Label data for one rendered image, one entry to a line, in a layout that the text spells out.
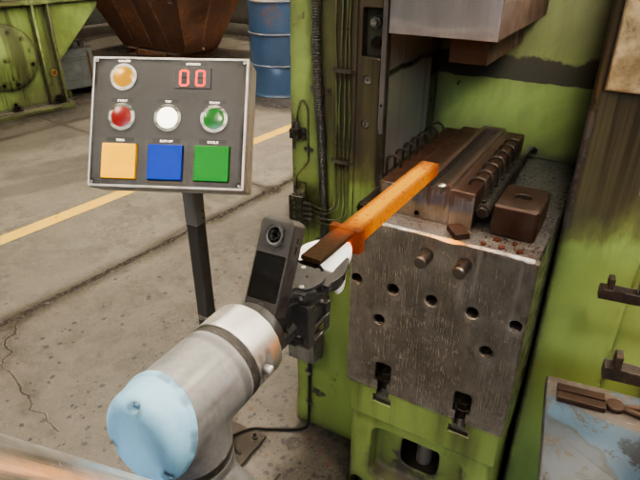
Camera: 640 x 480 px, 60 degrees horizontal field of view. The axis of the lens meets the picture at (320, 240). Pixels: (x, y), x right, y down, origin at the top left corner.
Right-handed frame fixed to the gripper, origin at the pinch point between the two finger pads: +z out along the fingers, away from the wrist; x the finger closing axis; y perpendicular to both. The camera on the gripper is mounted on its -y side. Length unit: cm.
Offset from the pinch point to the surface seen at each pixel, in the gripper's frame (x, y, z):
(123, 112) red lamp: -64, -2, 22
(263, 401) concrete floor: -58, 108, 55
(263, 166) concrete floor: -188, 112, 239
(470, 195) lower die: 6.4, 8.6, 41.6
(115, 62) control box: -69, -11, 26
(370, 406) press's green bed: -9, 67, 35
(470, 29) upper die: 2.3, -21.5, 42.0
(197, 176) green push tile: -46, 9, 23
